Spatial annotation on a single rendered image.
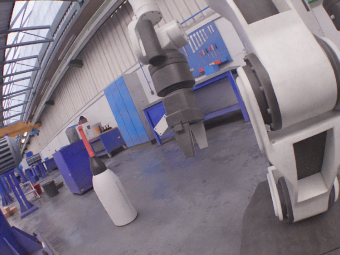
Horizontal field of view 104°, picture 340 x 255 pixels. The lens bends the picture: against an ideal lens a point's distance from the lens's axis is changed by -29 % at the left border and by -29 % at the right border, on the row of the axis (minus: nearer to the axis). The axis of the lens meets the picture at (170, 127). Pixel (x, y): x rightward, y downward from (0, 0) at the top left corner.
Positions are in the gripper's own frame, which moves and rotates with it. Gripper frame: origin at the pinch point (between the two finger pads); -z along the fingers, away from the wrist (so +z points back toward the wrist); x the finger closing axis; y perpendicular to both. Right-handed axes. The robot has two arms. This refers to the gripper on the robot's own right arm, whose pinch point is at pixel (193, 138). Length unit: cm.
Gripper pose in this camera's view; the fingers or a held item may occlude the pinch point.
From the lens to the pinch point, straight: 39.0
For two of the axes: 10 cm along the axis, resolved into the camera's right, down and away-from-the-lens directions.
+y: 8.6, -3.3, -4.0
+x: -4.1, 0.6, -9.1
